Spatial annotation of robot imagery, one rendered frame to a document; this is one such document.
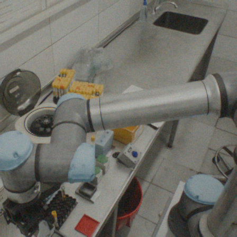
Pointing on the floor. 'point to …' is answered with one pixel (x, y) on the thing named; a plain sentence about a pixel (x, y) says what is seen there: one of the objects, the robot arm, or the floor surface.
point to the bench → (173, 60)
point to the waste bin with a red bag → (129, 199)
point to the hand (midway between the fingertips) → (41, 225)
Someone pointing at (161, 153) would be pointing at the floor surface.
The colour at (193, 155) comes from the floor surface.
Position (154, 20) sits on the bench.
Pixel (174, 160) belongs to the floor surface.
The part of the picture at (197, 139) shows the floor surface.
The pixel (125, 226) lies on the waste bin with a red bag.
